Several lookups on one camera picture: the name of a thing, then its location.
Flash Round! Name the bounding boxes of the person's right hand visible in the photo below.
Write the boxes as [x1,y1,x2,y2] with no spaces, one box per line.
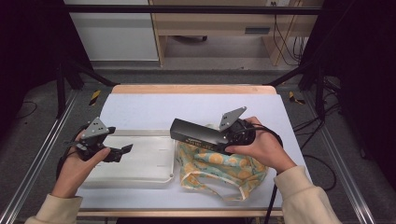
[224,116,298,175]

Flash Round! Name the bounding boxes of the left hand-held gripper cable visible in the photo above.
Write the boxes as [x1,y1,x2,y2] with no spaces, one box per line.
[54,123,92,182]

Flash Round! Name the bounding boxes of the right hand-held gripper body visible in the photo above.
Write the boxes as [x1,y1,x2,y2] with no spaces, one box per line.
[217,105,258,148]

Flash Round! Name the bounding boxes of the white plastic tray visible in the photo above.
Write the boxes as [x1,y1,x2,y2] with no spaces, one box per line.
[80,129,177,190]

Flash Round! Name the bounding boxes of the yellow-handled tool left floor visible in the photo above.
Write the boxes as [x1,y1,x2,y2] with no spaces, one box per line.
[88,89,103,107]

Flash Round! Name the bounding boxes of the orange print cloth bag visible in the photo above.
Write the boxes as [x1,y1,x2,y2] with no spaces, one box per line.
[175,140,270,203]

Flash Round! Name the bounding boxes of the white cabinet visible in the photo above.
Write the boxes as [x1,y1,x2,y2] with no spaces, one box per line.
[63,0,160,63]

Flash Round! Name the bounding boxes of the thin black floor cable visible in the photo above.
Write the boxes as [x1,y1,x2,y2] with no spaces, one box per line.
[15,100,38,121]

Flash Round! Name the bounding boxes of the hand-held gripper cable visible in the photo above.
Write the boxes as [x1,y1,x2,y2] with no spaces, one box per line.
[54,123,92,182]
[245,122,285,224]

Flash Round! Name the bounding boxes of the black horizontal frame bar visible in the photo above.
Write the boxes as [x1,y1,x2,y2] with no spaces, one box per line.
[60,4,325,16]

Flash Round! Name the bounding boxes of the yellow-handled tool floor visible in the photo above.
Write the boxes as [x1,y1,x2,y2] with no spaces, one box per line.
[287,91,306,105]
[88,89,103,107]

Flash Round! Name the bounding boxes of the black hanging cables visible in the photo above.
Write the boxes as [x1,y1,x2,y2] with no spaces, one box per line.
[271,1,307,67]

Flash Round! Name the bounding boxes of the aluminium floor rail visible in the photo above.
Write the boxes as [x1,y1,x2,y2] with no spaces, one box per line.
[302,91,378,224]
[0,89,79,224]

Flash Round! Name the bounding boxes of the wooden desk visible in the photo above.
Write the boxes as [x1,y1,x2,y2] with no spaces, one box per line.
[148,0,325,67]

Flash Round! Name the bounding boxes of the right hand-held gripper cable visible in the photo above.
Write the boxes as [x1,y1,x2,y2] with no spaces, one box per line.
[245,122,285,224]

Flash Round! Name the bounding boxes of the person's left hand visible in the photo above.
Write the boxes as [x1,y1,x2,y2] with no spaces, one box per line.
[49,130,112,200]

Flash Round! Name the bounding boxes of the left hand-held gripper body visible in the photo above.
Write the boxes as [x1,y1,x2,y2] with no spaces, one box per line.
[63,116,117,162]

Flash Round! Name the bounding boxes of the white table sheet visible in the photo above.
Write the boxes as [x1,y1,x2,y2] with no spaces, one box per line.
[76,92,312,210]

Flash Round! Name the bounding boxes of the black curtain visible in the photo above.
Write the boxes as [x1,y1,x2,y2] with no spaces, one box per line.
[0,0,94,143]
[298,0,396,183]

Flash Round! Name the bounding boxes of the black metal stand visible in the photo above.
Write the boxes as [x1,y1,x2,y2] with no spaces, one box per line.
[55,58,120,119]
[263,60,329,121]

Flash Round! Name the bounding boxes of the yellow-handled tool right floor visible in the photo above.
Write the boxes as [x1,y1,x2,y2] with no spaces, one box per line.
[287,91,306,105]

